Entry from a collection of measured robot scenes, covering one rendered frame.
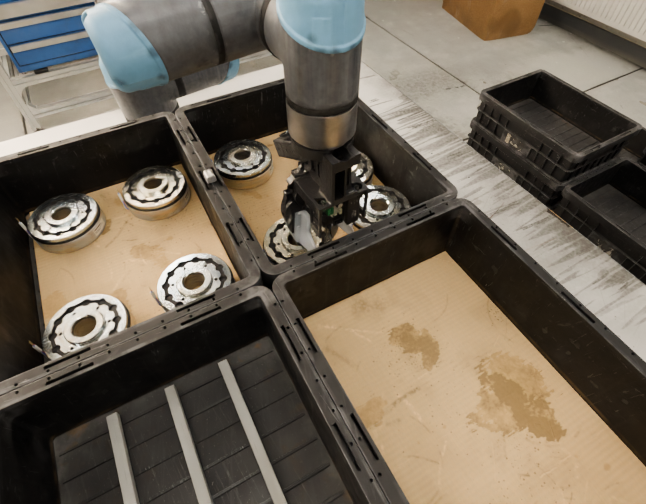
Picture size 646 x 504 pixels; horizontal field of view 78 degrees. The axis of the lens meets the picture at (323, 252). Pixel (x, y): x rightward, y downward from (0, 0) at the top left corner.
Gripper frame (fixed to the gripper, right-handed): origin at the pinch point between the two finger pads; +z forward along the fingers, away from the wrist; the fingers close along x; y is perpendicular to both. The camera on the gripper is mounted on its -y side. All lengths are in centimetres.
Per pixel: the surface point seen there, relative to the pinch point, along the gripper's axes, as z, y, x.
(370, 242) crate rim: -8.0, 10.5, 1.9
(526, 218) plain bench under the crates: 15.1, 8.0, 46.3
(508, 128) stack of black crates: 32, -30, 90
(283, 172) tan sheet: 2.0, -17.4, 3.4
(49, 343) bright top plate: -1.3, -1.1, -37.5
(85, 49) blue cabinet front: 49, -200, -16
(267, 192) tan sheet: 2.0, -14.2, -1.4
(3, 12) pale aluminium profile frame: 26, -196, -40
